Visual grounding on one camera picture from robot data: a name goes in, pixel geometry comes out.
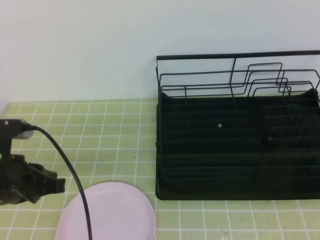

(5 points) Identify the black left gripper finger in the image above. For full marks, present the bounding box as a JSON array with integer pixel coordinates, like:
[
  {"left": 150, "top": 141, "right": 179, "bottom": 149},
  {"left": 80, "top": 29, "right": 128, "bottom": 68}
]
[{"left": 51, "top": 178, "right": 66, "bottom": 193}]

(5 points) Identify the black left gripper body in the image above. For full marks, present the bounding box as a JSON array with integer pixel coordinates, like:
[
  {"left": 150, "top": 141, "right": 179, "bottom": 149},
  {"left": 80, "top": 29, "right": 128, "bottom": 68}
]
[{"left": 0, "top": 154, "right": 57, "bottom": 205}]

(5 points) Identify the pink round plate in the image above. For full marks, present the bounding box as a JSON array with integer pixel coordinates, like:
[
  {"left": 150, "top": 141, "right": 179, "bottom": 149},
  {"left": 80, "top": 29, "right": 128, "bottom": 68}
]
[{"left": 56, "top": 182, "right": 156, "bottom": 240}]

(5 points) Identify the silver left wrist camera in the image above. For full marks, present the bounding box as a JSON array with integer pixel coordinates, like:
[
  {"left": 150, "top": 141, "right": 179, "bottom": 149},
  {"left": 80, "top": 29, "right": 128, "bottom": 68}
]
[{"left": 0, "top": 119, "right": 34, "bottom": 161}]

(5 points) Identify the black camera cable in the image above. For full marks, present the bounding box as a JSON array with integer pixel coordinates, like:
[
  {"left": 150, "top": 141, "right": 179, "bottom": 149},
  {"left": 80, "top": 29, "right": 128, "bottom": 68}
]
[{"left": 26, "top": 124, "right": 94, "bottom": 240}]

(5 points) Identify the black wire dish rack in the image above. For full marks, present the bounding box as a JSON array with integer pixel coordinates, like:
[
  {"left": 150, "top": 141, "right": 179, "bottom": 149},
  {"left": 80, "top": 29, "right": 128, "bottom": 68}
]
[{"left": 155, "top": 50, "right": 320, "bottom": 201}]

